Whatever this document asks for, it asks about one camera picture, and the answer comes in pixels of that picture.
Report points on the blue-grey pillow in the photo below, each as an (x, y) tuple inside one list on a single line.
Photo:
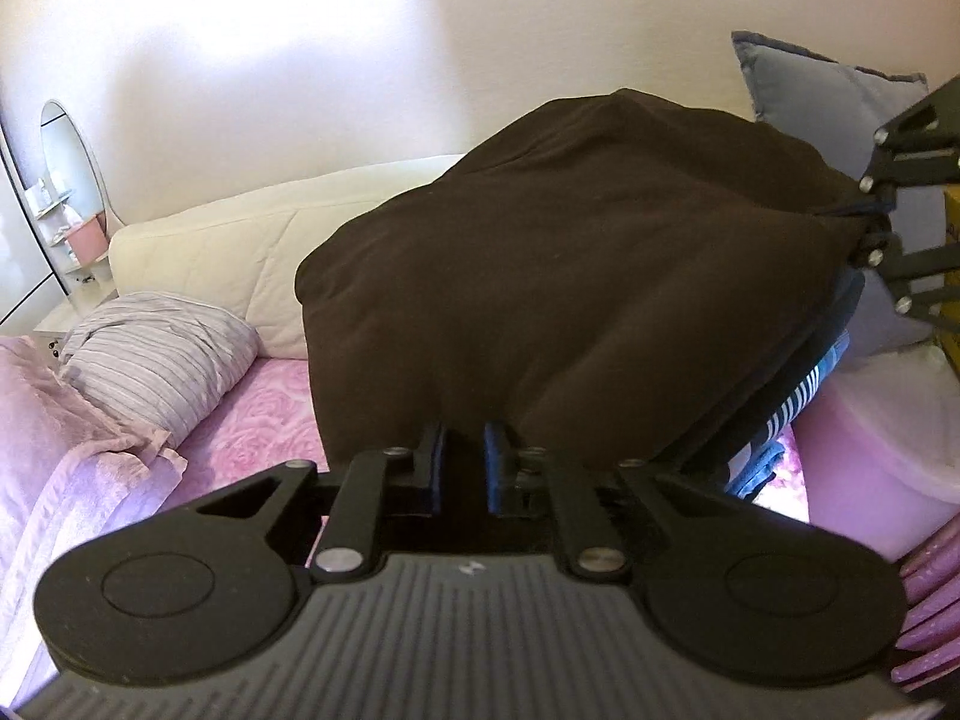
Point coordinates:
[(810, 90)]

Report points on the purple quilted cloth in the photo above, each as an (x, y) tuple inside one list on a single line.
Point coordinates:
[(934, 600)]

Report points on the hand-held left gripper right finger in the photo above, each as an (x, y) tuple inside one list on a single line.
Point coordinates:
[(495, 465)]

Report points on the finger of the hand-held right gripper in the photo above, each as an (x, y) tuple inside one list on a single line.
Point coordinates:
[(926, 270), (919, 157)]

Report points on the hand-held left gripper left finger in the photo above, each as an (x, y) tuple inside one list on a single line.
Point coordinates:
[(439, 465)]

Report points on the cream quilted headboard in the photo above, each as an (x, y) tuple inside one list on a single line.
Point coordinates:
[(225, 255)]

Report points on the lavender striped pillow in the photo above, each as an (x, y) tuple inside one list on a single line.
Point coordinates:
[(157, 360)]

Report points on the oval mirror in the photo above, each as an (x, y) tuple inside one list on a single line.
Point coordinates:
[(67, 157)]

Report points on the black white striped garment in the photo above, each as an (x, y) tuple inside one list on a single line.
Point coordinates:
[(799, 397)]

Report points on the dark brown long-sleeve sweater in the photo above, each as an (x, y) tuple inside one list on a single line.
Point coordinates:
[(562, 277)]

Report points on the pale lavender quilt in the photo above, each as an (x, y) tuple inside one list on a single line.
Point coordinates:
[(52, 480)]

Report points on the blue folded garment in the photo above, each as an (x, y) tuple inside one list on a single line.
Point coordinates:
[(757, 469)]

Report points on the pink box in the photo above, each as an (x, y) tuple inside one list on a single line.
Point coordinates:
[(86, 238)]

